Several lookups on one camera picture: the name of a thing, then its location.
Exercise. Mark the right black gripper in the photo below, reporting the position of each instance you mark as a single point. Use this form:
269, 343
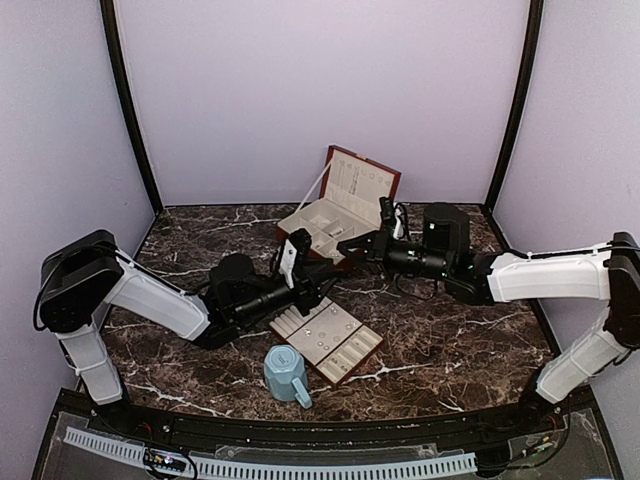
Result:
379, 248

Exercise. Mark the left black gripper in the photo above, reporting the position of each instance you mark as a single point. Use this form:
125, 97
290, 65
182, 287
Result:
308, 284

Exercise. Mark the red jewelry tray insert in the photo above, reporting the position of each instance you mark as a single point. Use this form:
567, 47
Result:
332, 341

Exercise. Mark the red wooden jewelry box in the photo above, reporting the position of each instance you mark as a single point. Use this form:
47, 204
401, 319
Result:
348, 204

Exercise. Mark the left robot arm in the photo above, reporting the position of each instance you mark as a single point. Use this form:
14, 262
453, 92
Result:
93, 271

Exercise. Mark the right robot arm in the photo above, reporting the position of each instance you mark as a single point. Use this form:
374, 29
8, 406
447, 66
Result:
606, 271

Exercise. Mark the light blue mug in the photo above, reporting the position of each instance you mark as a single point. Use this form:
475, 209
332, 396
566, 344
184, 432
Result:
285, 375

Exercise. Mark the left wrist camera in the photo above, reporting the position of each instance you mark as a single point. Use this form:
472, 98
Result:
296, 247

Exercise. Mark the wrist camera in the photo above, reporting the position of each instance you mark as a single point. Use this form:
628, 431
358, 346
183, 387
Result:
394, 218
296, 247

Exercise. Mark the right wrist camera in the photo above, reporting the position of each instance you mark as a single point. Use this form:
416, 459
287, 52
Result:
394, 218

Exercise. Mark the black front rail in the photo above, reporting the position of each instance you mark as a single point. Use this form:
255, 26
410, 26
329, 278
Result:
483, 429

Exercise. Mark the white slotted cable duct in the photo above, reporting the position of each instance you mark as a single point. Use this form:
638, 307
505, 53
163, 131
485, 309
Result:
256, 463

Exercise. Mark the right black frame post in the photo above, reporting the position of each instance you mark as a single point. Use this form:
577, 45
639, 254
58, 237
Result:
525, 71

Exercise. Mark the black frame post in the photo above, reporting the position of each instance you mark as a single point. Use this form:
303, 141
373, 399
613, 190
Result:
117, 61
525, 71

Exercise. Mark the left black frame post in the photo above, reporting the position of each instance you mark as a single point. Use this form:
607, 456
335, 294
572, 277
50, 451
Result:
117, 61

